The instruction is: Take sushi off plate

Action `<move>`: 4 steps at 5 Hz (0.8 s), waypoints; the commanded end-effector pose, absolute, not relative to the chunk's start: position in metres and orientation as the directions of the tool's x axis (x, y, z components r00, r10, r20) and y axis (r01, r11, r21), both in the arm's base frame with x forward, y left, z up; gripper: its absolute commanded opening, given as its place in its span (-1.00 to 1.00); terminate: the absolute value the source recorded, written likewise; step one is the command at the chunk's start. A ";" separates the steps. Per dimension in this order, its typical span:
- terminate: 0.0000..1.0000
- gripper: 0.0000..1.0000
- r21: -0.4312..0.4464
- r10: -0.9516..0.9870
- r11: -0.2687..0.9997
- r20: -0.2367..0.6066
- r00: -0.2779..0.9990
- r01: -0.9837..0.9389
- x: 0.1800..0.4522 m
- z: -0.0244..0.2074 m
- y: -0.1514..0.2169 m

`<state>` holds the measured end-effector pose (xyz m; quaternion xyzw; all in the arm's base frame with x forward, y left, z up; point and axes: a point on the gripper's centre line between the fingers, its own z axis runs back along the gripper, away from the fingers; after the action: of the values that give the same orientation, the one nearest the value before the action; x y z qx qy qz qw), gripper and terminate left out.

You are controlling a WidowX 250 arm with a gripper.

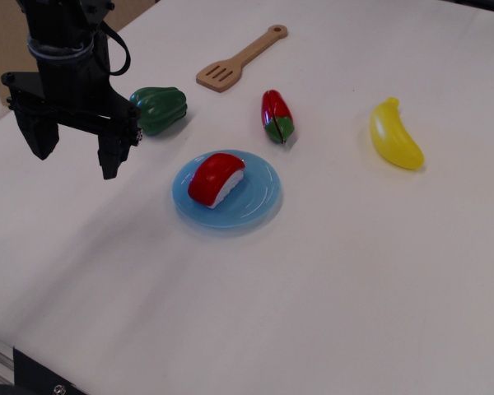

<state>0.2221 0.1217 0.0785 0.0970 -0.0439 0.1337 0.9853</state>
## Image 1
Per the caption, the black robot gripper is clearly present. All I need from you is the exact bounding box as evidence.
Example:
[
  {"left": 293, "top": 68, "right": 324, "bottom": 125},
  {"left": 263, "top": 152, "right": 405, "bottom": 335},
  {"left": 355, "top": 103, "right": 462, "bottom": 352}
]
[{"left": 1, "top": 58, "right": 141, "bottom": 180}]

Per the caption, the red and white toy sushi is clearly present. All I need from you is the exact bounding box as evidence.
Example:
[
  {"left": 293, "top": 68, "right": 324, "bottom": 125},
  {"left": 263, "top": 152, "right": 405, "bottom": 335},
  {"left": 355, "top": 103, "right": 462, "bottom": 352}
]
[{"left": 188, "top": 152, "right": 246, "bottom": 209}]

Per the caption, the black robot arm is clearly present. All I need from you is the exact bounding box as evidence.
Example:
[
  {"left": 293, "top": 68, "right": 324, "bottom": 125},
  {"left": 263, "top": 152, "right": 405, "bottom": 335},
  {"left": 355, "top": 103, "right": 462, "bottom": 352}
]
[{"left": 2, "top": 1, "right": 142, "bottom": 179}]

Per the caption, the blue plastic plate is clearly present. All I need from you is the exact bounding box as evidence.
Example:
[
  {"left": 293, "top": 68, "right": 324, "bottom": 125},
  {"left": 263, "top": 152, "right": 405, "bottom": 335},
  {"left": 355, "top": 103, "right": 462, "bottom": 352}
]
[{"left": 171, "top": 150, "right": 282, "bottom": 229}]

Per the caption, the green toy bell pepper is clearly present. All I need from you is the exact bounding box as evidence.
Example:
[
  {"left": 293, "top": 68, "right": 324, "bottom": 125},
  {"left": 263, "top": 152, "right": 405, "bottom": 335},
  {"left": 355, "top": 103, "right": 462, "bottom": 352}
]
[{"left": 130, "top": 87, "right": 188, "bottom": 136}]

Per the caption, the wooden slotted spatula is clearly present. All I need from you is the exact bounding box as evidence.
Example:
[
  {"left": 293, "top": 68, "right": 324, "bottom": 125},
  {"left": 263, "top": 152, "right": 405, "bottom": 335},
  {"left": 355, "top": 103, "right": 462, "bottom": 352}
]
[{"left": 196, "top": 25, "right": 288, "bottom": 93}]

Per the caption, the red and green toy chili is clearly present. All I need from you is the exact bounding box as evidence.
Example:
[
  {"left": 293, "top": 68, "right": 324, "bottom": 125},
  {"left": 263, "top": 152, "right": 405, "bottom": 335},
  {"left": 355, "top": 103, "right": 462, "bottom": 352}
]
[{"left": 261, "top": 90, "right": 295, "bottom": 144}]

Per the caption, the yellow toy banana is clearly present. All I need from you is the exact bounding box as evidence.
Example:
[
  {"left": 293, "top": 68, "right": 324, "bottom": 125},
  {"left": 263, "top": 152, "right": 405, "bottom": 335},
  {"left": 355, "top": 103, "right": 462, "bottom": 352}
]
[{"left": 370, "top": 97, "right": 425, "bottom": 170}]

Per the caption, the black cable loop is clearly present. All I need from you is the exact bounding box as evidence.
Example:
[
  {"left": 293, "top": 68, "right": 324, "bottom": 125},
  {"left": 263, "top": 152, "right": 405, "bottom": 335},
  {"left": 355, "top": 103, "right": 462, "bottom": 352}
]
[{"left": 100, "top": 21, "right": 132, "bottom": 77}]

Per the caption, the black corner bracket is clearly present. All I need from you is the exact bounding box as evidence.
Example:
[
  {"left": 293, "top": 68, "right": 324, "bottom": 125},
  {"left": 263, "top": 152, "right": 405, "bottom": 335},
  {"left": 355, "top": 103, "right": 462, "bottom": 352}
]
[{"left": 13, "top": 348, "right": 86, "bottom": 395}]

